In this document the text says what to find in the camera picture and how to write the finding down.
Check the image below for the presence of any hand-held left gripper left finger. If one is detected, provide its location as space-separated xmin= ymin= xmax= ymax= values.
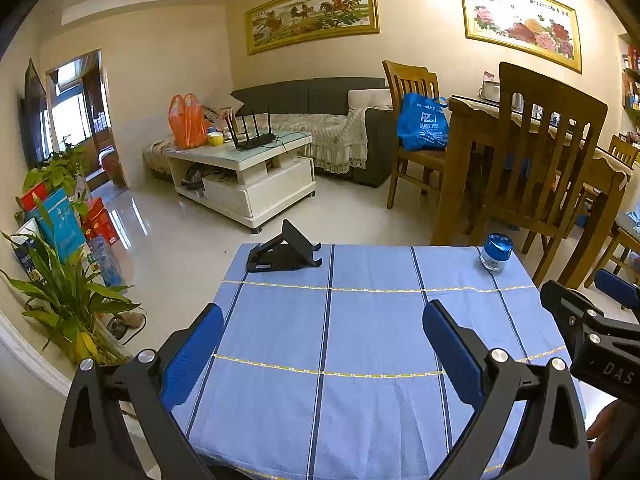
xmin=55 ymin=303 xmax=225 ymax=480

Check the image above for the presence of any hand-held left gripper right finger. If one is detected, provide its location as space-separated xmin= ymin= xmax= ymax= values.
xmin=422 ymin=300 xmax=591 ymax=480

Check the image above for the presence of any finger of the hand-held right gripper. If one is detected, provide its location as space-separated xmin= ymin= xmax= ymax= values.
xmin=595 ymin=268 xmax=640 ymax=312
xmin=540 ymin=280 xmax=608 ymax=356

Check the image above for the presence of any person's right hand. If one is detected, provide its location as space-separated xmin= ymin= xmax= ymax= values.
xmin=586 ymin=402 xmax=626 ymax=443

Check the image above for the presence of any wooden chair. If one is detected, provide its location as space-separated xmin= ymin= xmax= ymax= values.
xmin=582 ymin=135 xmax=640 ymax=288
xmin=381 ymin=60 xmax=448 ymax=209
xmin=467 ymin=61 xmax=608 ymax=286

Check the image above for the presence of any blue striped tablecloth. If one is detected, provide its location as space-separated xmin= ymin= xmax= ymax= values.
xmin=170 ymin=242 xmax=586 ymax=480

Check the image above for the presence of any blue lidded glass jar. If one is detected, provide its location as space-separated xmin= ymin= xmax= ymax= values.
xmin=480 ymin=232 xmax=514 ymax=273

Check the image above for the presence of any black phone stand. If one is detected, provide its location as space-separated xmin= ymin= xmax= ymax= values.
xmin=246 ymin=218 xmax=323 ymax=273

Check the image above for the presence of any pack of water bottles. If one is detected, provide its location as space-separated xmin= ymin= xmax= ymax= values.
xmin=87 ymin=235 xmax=126 ymax=288

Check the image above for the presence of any lucky bamboo plant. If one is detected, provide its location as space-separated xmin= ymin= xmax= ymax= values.
xmin=0 ymin=200 xmax=143 ymax=366

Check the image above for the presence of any red gift box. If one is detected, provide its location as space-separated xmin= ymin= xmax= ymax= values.
xmin=82 ymin=197 xmax=116 ymax=246

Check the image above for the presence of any white coffee table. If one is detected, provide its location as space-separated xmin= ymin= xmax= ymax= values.
xmin=162 ymin=130 xmax=317 ymax=233

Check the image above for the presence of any wooden dining table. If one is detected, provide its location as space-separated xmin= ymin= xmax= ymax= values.
xmin=430 ymin=95 xmax=631 ymax=288

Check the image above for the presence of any blue gift box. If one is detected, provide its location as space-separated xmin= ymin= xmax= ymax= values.
xmin=27 ymin=189 xmax=86 ymax=261

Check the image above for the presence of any black wifi router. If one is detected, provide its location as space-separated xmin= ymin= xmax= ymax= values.
xmin=223 ymin=109 xmax=276 ymax=152

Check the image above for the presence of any white box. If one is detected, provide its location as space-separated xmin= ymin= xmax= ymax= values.
xmin=478 ymin=74 xmax=502 ymax=101

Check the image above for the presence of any blue shopping bag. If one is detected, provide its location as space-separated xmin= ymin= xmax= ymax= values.
xmin=396 ymin=92 xmax=451 ymax=152

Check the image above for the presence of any green pothos plant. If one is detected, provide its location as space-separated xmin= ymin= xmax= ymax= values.
xmin=22 ymin=145 xmax=91 ymax=211

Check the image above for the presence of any orange plastic bag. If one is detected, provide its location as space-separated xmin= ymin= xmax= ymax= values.
xmin=167 ymin=93 xmax=211 ymax=150

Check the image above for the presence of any beige lace sofa cover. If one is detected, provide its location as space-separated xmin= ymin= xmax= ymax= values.
xmin=250 ymin=107 xmax=371 ymax=173

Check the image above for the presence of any framed flower painting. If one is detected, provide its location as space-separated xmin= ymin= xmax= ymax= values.
xmin=458 ymin=0 xmax=583 ymax=75

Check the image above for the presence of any dark grey sofa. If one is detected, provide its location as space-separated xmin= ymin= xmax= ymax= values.
xmin=143 ymin=76 xmax=401 ymax=187

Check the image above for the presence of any framed horse painting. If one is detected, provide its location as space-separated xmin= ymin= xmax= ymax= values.
xmin=244 ymin=0 xmax=381 ymax=56

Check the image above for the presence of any wall shelf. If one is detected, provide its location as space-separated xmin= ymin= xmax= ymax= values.
xmin=620 ymin=45 xmax=640 ymax=126

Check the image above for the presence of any black wall television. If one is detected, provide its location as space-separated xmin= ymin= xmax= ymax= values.
xmin=20 ymin=58 xmax=49 ymax=168

